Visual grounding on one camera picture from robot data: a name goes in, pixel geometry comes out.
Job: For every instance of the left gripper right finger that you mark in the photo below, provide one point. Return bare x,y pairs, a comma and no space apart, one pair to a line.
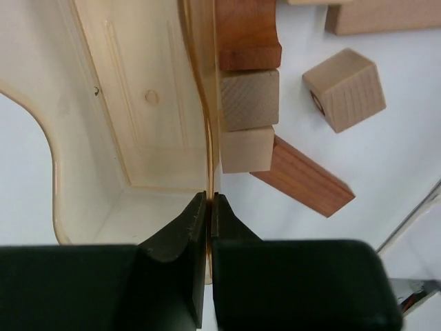
296,285

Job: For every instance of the reddish long plank block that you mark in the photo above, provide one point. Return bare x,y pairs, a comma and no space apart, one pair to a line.
302,179

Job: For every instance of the aluminium table frame rail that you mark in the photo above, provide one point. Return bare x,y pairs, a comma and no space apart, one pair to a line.
423,207

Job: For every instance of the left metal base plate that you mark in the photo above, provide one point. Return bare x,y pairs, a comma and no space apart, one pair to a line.
411,293

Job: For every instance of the dark red arch block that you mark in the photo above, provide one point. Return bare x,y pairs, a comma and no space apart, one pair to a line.
246,35

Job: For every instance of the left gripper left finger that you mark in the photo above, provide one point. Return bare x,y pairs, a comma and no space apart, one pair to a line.
155,285

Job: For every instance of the light long plank block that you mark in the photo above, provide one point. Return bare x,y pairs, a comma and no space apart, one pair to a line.
362,17

